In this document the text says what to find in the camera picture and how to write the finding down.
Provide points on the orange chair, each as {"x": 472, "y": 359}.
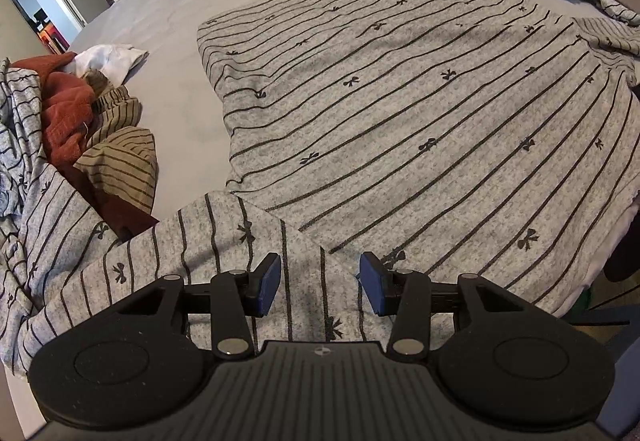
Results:
{"x": 52, "y": 38}

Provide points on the white garment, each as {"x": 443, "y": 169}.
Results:
{"x": 110, "y": 58}

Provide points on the rust-red garment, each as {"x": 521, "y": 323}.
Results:
{"x": 65, "y": 116}

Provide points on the cream door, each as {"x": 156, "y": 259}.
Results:
{"x": 20, "y": 31}

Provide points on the grey striped bow-print top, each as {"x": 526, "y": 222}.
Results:
{"x": 400, "y": 96}

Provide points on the olive striped garment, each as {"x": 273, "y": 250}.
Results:
{"x": 120, "y": 161}

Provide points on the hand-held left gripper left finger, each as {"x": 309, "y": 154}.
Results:
{"x": 267, "y": 283}

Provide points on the grey striped bow-print pants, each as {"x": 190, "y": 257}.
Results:
{"x": 20, "y": 121}

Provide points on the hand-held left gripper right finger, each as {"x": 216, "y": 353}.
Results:
{"x": 372, "y": 283}

